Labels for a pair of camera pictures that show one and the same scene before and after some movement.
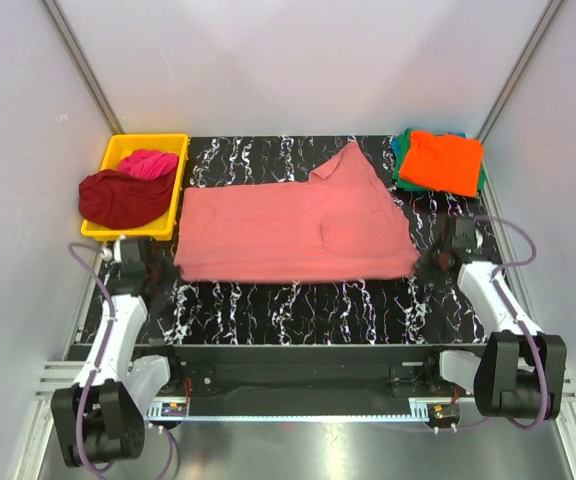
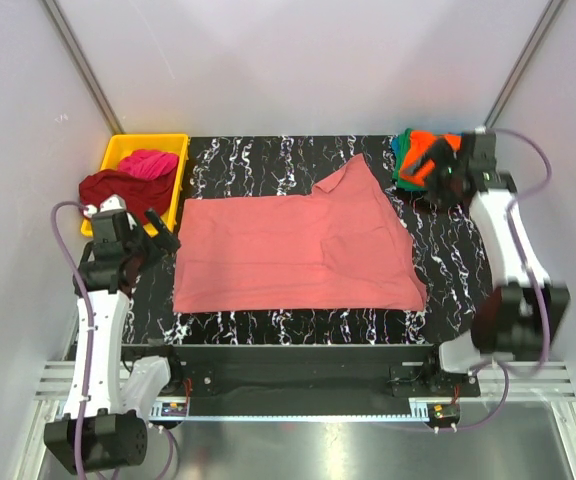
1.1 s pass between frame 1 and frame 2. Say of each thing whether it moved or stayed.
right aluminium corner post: stayed
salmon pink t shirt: moved
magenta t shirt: stayed
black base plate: stayed
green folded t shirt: stayed
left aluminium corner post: stayed
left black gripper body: moved
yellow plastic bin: stayed
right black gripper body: moved
